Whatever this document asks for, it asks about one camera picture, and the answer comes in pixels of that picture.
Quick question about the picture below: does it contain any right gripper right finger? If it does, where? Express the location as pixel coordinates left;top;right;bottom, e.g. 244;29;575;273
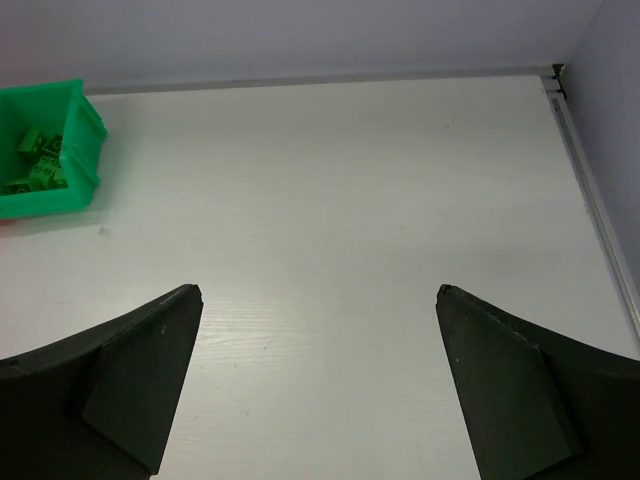
436;285;639;479

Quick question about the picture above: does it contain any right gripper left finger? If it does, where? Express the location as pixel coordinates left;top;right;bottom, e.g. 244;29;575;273
1;284;203;479

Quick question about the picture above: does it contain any small green lego brick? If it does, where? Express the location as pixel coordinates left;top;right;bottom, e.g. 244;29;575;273
30;155;62;190

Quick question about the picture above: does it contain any green curved lego brick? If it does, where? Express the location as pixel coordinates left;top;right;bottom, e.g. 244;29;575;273
41;135;63;158

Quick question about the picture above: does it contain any green lego brick in bin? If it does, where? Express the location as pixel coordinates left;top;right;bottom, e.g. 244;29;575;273
4;178;33;195
51;168;68;189

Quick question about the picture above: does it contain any green sloped lego in bin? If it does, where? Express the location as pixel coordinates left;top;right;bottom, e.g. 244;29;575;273
17;127;46;157

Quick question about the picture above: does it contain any green plastic bin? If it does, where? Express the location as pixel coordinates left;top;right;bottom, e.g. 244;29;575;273
1;79;107;220

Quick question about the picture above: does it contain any aluminium table edge rail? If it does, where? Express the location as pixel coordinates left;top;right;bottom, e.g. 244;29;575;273
541;63;639;344

